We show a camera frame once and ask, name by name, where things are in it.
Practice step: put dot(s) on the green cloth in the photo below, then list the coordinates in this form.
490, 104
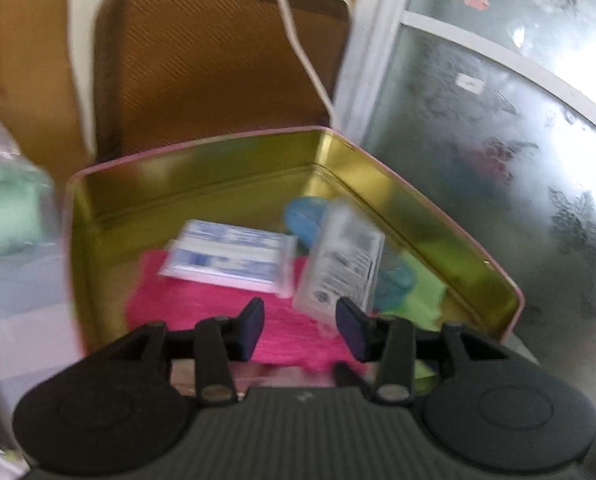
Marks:
422, 305

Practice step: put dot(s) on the blue plastic case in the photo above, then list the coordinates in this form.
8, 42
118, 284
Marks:
308, 214

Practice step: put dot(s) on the mint green roll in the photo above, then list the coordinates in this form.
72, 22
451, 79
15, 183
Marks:
28, 215

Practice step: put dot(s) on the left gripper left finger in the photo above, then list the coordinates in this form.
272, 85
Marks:
127, 404

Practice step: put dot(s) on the brown chair backrest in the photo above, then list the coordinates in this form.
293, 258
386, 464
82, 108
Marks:
169, 71

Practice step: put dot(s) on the silver sachet packet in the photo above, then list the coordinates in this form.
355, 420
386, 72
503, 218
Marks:
342, 263

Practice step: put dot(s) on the pink tin box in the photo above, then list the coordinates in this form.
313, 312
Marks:
117, 211

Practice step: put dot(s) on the pink knitted cloth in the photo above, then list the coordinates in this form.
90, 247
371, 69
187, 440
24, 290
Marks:
289, 337

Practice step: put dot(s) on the wooden headboard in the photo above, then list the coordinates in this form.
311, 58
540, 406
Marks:
38, 102

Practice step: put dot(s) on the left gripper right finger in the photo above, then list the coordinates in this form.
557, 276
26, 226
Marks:
477, 400

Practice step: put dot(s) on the white blue tissue packet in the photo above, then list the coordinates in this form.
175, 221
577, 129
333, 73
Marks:
233, 256

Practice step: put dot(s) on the striped bed sheet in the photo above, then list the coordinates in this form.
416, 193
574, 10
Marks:
39, 335

